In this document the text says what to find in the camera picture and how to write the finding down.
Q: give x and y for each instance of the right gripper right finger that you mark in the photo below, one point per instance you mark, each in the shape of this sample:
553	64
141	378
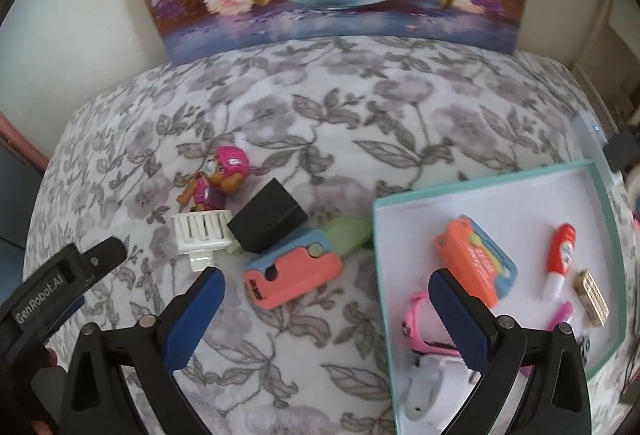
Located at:
555	399

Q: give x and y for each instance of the person hand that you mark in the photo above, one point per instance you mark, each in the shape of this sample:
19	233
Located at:
40	427

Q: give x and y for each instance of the pink puppy toy figure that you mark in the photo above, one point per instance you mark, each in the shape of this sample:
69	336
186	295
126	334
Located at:
222	174

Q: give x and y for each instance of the pink smart watch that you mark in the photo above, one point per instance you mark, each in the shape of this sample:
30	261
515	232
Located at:
423	330

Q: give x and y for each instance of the floral patterned blanket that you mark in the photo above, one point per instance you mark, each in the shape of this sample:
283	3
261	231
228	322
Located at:
338	123

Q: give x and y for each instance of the teal white box lid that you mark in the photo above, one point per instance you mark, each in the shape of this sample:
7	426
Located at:
540	246

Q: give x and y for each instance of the white tape roll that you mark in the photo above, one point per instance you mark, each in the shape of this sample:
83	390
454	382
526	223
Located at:
438	387

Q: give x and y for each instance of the pink blue carrot knife toy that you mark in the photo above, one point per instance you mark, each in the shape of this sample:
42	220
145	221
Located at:
303	261

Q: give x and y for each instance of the white device with led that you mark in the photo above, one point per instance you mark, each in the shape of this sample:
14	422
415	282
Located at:
591	139

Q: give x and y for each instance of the orange carrot knife toy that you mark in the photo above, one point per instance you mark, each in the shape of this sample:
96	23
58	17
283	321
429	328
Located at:
482	268

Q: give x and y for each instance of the black power adapter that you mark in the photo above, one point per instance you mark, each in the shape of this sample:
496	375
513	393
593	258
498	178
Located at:
270	216

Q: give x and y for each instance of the white slotted plastic holder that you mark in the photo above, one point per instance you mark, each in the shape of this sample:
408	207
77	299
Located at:
201	235

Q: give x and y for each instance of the purple correction tape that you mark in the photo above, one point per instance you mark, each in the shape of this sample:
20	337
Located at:
563	313

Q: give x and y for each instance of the gold usb stick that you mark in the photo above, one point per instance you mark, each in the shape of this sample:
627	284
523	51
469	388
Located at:
591	297

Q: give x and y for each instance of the red glue bottle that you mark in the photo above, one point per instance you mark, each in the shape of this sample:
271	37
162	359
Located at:
559	258

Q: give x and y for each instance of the black toy car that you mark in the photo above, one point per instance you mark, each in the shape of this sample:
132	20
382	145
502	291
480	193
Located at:
584	345

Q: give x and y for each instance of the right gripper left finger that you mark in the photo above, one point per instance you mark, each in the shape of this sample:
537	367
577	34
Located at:
96	398

